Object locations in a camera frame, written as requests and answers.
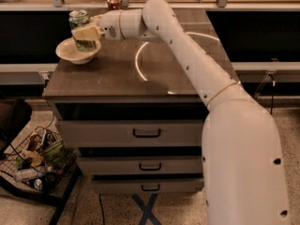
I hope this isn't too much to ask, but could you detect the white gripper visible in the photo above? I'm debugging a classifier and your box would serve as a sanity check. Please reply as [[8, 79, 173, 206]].
[[71, 10, 122, 41]]

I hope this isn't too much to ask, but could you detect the green soda can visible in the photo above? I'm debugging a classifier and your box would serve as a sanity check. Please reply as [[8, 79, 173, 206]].
[[68, 9, 96, 53]]

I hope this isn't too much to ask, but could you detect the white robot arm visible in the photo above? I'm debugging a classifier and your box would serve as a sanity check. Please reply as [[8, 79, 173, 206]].
[[72, 0, 291, 225]]

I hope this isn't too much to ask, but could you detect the brown orange soda can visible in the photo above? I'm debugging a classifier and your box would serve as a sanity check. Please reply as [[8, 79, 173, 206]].
[[107, 0, 123, 10]]

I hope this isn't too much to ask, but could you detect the white paper bowl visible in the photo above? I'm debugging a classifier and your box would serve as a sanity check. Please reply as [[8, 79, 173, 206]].
[[55, 37, 101, 65]]

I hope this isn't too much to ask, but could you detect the grey drawer cabinet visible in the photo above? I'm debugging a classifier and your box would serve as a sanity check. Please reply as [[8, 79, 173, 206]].
[[42, 8, 242, 195]]

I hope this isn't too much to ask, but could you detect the top grey drawer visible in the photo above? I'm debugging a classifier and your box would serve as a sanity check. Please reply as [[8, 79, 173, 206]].
[[56, 120, 203, 148]]

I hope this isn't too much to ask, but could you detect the grey drawer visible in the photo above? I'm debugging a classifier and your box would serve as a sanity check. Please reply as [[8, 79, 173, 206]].
[[77, 157, 203, 175], [56, 120, 203, 148], [90, 178, 203, 194]]

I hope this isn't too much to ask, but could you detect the green snack bag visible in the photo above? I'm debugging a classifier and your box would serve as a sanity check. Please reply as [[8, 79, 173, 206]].
[[43, 139, 67, 167]]

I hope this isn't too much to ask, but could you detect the middle grey drawer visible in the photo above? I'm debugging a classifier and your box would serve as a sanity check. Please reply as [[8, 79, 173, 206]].
[[77, 157, 203, 175]]

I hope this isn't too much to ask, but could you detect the bottom grey drawer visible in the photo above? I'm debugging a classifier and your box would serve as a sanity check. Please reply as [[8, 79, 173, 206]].
[[90, 178, 203, 194]]

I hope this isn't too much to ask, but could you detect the clear plastic bottle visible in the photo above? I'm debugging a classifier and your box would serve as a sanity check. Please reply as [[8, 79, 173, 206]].
[[14, 168, 46, 182]]

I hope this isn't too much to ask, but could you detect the black wire basket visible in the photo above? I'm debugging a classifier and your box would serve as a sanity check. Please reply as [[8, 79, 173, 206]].
[[0, 127, 76, 193]]

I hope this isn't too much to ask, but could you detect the black cable under cabinet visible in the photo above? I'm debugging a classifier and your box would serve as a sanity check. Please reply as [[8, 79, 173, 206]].
[[98, 194, 107, 225]]

